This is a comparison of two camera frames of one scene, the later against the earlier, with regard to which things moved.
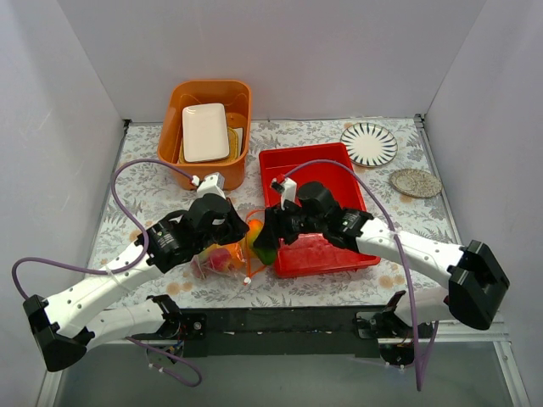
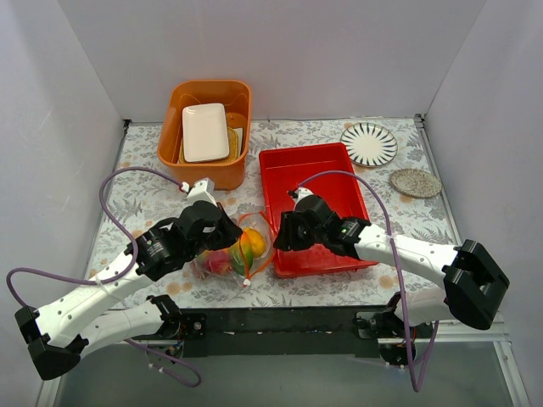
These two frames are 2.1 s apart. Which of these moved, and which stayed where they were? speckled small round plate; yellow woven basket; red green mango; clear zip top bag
Moved: red green mango
Stayed: speckled small round plate; clear zip top bag; yellow woven basket
